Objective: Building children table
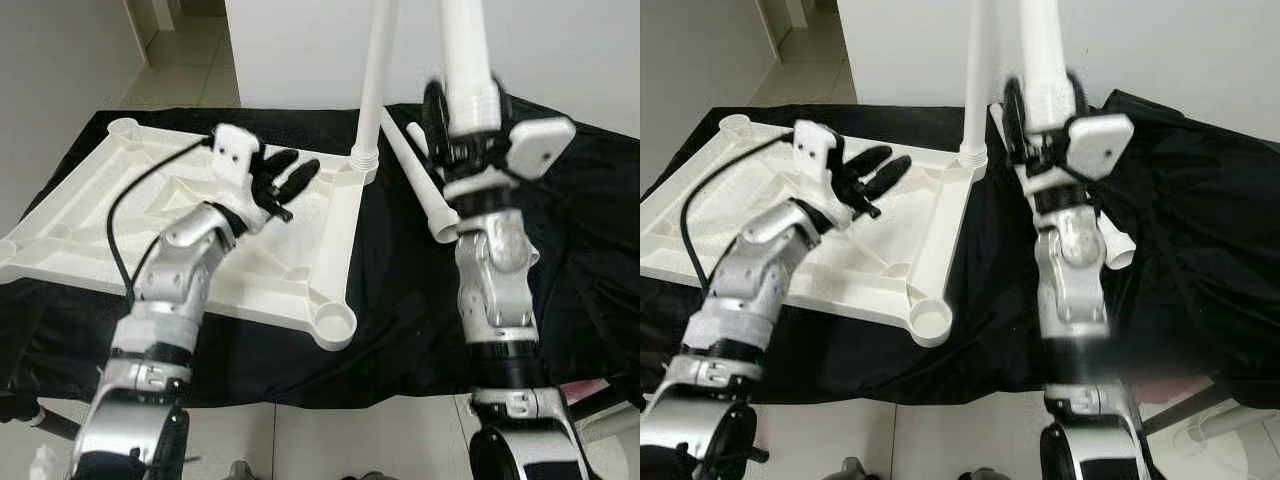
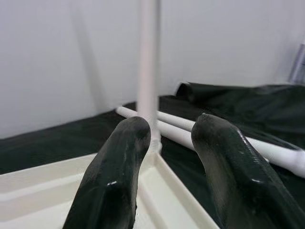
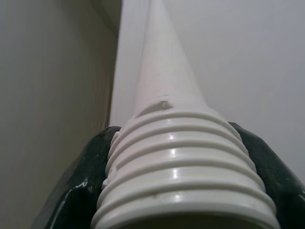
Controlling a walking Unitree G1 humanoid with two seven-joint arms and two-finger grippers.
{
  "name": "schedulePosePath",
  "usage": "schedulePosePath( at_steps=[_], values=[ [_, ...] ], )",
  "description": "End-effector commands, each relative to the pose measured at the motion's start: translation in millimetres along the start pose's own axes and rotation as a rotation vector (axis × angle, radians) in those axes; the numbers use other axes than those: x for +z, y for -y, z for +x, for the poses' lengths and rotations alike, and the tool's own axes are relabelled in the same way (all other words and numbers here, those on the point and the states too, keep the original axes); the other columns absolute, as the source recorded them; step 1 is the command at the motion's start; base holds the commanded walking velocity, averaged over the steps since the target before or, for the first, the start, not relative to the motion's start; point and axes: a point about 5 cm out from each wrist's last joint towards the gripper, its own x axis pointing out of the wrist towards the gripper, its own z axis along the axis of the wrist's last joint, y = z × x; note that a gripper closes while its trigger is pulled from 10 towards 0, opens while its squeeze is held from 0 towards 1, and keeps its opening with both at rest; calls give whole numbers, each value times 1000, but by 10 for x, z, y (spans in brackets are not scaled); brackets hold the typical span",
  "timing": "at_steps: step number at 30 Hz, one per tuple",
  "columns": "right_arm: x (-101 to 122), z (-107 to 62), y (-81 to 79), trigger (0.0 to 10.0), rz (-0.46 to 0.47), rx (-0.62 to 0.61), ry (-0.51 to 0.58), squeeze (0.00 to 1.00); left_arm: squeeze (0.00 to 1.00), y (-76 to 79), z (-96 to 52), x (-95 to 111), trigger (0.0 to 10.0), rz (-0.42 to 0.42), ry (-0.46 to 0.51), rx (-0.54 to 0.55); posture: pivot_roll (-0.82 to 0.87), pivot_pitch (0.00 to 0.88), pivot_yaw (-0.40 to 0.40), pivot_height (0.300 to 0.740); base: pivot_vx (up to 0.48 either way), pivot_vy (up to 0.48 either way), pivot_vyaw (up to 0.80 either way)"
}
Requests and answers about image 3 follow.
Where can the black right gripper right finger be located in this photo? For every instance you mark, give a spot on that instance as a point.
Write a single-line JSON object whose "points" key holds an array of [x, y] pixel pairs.
{"points": [[283, 195]]}

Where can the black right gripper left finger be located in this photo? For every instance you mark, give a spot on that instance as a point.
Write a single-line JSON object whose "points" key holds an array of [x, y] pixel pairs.
{"points": [[78, 190]]}

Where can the white plastic table leg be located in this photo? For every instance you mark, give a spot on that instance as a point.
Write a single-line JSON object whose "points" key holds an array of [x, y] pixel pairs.
{"points": [[171, 143]]}

